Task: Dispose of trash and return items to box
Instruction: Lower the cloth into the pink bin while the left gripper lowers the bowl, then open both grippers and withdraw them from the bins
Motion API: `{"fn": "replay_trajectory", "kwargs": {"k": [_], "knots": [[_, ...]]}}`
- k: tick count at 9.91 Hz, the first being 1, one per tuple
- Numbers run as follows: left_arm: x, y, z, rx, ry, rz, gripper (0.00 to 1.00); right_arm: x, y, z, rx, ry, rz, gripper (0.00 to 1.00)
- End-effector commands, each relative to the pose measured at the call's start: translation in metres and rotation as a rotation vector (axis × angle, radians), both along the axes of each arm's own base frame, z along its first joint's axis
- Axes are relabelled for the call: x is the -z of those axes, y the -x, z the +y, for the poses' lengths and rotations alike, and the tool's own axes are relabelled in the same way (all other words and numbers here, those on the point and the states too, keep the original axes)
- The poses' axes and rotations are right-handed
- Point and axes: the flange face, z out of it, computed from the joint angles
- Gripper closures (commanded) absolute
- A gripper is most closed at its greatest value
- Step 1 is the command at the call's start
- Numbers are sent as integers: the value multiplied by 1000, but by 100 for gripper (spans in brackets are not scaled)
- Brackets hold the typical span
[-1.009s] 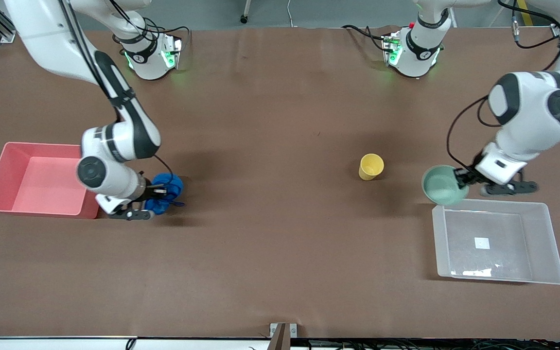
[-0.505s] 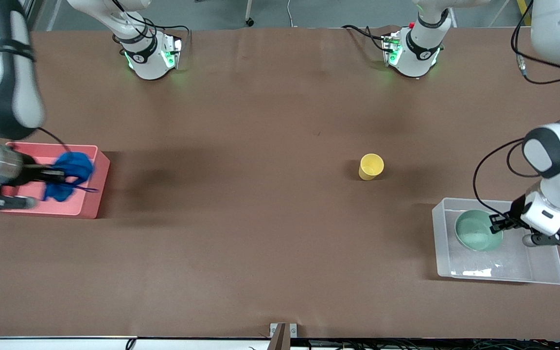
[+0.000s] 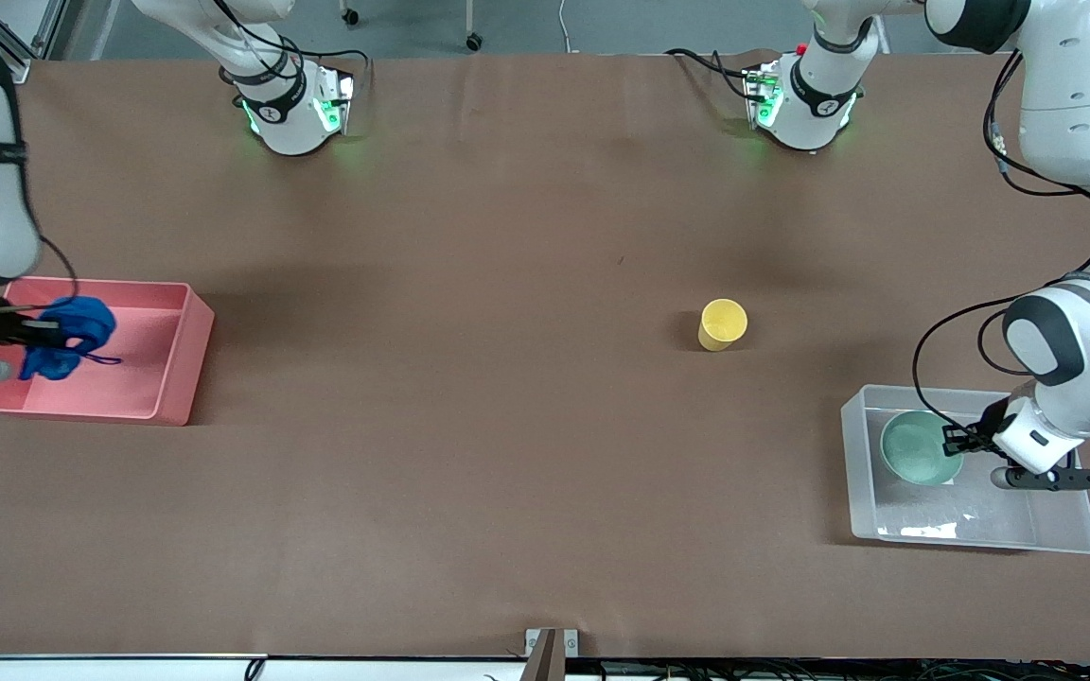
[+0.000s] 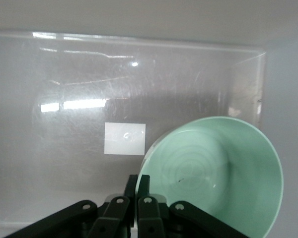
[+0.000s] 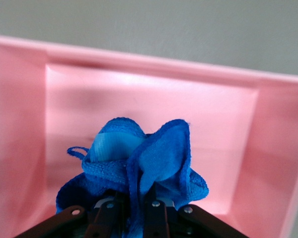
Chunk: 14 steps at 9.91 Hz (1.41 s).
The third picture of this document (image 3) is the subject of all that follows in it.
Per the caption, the blue cloth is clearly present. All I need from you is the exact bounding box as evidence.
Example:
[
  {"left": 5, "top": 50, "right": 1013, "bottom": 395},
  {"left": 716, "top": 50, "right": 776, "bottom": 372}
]
[{"left": 18, "top": 296, "right": 122, "bottom": 382}]

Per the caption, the mint green bowl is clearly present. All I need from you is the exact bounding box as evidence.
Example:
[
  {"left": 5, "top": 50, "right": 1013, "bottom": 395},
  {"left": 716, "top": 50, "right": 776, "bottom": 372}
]
[{"left": 880, "top": 410, "right": 965, "bottom": 486}]

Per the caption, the yellow plastic cup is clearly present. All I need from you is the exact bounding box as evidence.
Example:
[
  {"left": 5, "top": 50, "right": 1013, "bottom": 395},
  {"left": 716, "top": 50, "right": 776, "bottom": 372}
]
[{"left": 697, "top": 298, "right": 748, "bottom": 352}]

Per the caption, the clear plastic storage box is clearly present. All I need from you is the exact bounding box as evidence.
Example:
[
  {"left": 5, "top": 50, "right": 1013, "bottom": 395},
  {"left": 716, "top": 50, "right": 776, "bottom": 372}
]
[{"left": 840, "top": 384, "right": 1090, "bottom": 555}]

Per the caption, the pink plastic bin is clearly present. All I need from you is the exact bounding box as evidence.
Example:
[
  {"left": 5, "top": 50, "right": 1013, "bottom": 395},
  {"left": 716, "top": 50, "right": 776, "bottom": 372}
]
[{"left": 0, "top": 276, "right": 216, "bottom": 427}]

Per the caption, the brown table cover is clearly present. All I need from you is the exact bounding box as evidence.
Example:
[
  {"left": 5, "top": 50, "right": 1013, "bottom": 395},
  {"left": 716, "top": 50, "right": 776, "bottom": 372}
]
[{"left": 0, "top": 49, "right": 1090, "bottom": 660}]

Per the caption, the aluminium frame post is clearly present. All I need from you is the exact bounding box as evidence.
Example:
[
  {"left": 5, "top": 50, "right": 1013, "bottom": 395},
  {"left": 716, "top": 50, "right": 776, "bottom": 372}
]
[{"left": 0, "top": 0, "right": 84, "bottom": 84}]

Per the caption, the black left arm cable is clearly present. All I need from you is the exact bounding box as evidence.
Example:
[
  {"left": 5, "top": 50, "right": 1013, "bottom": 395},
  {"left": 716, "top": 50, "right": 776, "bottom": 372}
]
[{"left": 912, "top": 52, "right": 1090, "bottom": 445}]

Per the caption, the white table edge rail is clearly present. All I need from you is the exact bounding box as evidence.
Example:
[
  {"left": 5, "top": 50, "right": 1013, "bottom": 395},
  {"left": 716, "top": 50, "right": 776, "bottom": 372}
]
[{"left": 0, "top": 653, "right": 527, "bottom": 681}]

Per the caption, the black right base cable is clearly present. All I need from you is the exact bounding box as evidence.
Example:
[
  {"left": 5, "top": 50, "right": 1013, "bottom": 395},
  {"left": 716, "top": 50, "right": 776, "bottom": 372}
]
[{"left": 214, "top": 0, "right": 372, "bottom": 88}]

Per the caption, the black base cable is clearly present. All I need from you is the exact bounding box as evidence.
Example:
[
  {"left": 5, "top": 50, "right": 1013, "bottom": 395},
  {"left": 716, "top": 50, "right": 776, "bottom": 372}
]
[
  {"left": 214, "top": 0, "right": 372, "bottom": 88},
  {"left": 664, "top": 47, "right": 760, "bottom": 101}
]

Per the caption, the black left base cable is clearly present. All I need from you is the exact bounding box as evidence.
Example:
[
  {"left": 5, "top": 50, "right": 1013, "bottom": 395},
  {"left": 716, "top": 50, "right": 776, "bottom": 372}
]
[{"left": 664, "top": 47, "right": 760, "bottom": 101}]

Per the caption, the metal table edge bracket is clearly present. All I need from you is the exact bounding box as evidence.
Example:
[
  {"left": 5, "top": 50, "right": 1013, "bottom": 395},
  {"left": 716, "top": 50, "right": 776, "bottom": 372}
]
[{"left": 524, "top": 628, "right": 580, "bottom": 681}]

